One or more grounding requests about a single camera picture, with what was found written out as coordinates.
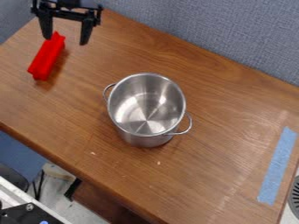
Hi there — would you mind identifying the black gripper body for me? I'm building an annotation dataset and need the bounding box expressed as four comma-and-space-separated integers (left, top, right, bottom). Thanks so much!
33, 0, 103, 25

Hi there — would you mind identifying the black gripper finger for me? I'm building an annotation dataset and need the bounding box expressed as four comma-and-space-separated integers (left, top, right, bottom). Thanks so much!
39, 11, 53, 39
79, 18, 94, 46

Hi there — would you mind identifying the stainless steel pot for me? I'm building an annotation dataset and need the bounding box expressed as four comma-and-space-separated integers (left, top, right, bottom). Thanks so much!
103, 73, 193, 148

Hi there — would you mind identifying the red rectangular block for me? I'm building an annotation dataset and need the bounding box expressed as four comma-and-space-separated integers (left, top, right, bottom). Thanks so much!
27, 32, 66, 81

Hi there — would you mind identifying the black round chair base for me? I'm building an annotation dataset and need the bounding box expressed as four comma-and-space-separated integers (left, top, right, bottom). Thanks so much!
0, 163, 30, 192

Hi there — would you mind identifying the black device bottom left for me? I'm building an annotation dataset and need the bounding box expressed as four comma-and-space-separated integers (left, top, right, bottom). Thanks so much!
0, 203, 65, 224

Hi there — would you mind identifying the blue tape strip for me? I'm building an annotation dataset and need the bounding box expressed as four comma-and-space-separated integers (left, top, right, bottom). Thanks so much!
257, 127, 299, 206

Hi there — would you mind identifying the dark fan grille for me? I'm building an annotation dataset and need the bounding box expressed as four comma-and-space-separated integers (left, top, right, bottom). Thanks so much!
289, 176, 299, 220

